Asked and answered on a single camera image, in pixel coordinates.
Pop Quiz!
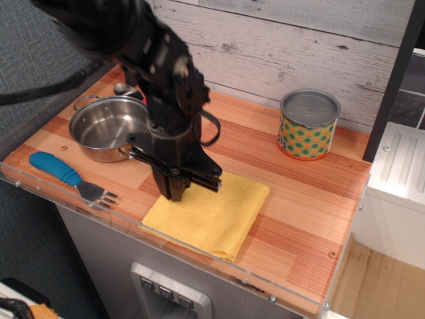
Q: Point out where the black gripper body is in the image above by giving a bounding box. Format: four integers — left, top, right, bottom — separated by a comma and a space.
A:
126, 122, 222, 192

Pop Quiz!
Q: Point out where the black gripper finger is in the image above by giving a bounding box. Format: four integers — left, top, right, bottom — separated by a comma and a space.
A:
152, 167, 171, 199
169, 176, 191, 202

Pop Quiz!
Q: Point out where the yellow-orange towel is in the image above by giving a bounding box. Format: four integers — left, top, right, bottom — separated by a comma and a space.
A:
141, 172, 270, 263

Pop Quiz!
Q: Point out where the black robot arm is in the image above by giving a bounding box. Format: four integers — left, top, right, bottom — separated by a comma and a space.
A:
34, 1, 222, 201

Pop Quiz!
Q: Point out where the orange cloth at corner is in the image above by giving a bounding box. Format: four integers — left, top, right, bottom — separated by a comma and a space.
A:
29, 304, 60, 319

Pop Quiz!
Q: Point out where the stainless steel pot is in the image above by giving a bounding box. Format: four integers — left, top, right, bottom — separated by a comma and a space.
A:
68, 95, 147, 163

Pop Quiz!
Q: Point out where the clear acrylic edge guard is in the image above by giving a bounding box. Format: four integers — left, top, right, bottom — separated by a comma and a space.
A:
2, 153, 371, 318

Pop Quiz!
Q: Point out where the grey dispenser panel with buttons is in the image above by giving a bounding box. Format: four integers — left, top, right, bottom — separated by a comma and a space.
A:
131, 262, 213, 318

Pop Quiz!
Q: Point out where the green orange patterned can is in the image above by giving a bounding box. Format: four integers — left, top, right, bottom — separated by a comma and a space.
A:
278, 88, 341, 161

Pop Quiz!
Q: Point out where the white toy sink unit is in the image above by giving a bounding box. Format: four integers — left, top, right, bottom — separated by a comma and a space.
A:
351, 48, 425, 270

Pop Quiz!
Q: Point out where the fork with blue handle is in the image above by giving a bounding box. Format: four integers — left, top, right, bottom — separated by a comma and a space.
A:
29, 152, 118, 210

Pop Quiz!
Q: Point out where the spoon with red handle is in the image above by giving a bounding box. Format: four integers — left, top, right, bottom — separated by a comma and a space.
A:
114, 83, 146, 103

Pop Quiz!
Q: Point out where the black sleeved cable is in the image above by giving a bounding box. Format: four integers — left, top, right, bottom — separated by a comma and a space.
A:
0, 62, 110, 106

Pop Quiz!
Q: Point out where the dark grey right post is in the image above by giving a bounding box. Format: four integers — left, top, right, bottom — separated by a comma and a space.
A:
363, 0, 424, 163

